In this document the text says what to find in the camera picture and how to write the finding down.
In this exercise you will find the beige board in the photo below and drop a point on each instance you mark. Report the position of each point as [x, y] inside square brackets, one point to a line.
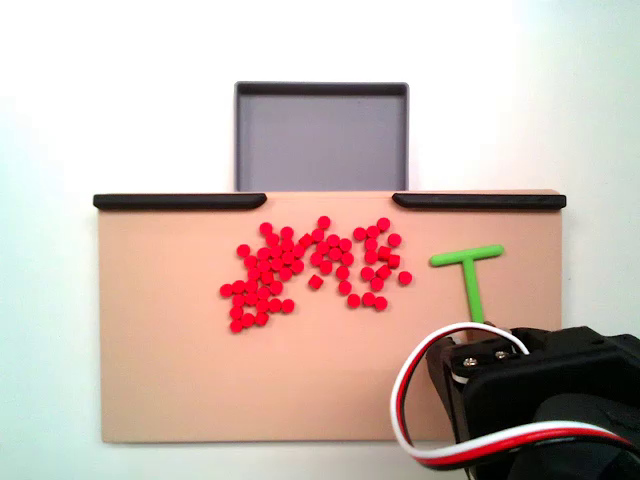
[175, 350]

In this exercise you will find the black edge rail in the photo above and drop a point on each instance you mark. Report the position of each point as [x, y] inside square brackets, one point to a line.
[480, 201]
[175, 201]

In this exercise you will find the white plastic piece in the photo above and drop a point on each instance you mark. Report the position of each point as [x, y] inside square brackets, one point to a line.
[457, 374]

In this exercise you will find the grey plastic tray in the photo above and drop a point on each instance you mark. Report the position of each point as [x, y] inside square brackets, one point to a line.
[322, 140]

